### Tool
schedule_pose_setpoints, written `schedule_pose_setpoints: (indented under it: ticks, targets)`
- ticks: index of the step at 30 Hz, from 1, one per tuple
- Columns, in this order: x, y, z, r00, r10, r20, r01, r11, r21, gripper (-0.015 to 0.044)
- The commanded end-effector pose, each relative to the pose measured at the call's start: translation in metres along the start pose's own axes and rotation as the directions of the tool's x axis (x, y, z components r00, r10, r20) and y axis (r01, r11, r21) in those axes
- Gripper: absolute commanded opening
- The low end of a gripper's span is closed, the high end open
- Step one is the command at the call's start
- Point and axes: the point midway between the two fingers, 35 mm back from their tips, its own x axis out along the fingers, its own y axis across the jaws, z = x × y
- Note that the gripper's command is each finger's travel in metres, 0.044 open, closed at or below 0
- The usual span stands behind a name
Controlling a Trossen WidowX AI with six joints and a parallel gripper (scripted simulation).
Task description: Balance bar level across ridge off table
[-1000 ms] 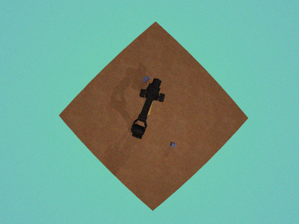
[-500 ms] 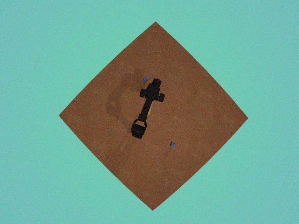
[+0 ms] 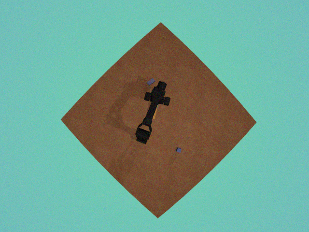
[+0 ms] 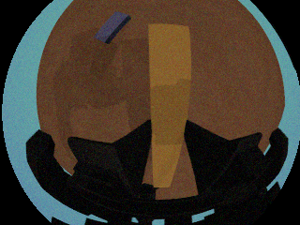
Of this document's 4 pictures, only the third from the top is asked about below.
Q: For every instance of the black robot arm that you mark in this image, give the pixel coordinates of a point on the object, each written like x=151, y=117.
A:
x=157, y=95

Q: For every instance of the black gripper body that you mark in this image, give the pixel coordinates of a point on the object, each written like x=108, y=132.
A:
x=147, y=97

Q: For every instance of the dark blue flat bar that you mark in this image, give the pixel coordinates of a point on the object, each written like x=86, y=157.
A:
x=150, y=82

